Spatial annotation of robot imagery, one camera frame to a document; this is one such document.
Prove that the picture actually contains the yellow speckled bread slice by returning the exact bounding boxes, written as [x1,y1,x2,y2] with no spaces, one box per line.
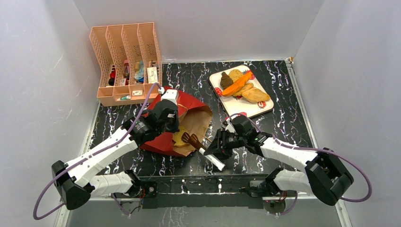
[172,126,188,147]

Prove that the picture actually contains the red brown paper bag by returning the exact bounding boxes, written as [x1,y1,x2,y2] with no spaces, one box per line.
[140,90,213,157]

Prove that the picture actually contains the oval yellow fake bread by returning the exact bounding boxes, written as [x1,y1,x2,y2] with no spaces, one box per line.
[242,87,270,103]

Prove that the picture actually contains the long yellow fake bread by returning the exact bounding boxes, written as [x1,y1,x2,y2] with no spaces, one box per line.
[233,83,253,97]

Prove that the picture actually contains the brown twisted fake bread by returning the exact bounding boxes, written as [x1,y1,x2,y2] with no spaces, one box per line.
[220,72,234,89]

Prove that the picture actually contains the round yellow fake bread slice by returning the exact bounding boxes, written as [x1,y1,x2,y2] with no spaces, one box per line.
[228,69,244,82]

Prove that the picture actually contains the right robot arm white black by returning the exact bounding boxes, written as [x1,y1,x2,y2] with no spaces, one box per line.
[203,115,354,206]

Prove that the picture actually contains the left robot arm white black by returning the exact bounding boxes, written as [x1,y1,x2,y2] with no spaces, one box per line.
[52,99,179,210]

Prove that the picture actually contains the strawberry print cutting board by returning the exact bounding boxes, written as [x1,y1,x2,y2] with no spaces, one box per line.
[209,65,274,117]

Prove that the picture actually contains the small white label box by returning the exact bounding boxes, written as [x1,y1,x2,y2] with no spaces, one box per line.
[131,90,143,96]

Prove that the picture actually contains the small green white tube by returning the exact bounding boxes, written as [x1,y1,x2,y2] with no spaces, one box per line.
[120,96,131,101]

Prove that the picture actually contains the white card box in organizer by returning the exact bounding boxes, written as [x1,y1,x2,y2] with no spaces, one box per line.
[147,67,158,84]

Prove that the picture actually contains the blue packet in organizer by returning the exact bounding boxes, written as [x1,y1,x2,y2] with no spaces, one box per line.
[134,61,144,84]

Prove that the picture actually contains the pink brown bottle in organizer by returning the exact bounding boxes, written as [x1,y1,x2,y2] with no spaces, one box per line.
[123,60,130,79]

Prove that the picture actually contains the red dark bottle in organizer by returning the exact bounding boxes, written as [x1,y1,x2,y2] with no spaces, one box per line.
[108,69,116,86]

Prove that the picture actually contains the pink plastic file organizer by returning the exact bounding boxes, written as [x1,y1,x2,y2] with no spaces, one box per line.
[89,22,162,106]

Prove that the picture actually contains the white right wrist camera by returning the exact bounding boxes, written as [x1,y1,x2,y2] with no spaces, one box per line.
[222,121,235,133]

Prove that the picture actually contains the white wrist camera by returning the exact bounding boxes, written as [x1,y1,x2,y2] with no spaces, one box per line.
[161,89,179,105]
[222,121,235,133]

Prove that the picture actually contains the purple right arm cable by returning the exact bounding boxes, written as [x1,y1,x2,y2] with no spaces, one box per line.
[225,113,373,217]

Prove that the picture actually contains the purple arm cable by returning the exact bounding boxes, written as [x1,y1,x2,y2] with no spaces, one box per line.
[225,113,373,217]
[33,82,162,220]

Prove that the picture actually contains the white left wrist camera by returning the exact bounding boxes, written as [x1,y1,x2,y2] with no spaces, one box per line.
[161,89,179,105]

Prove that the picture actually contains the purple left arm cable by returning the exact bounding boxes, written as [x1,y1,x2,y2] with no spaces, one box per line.
[33,82,162,220]

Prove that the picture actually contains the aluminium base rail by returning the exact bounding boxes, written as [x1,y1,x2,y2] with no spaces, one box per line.
[59,177,345,202]

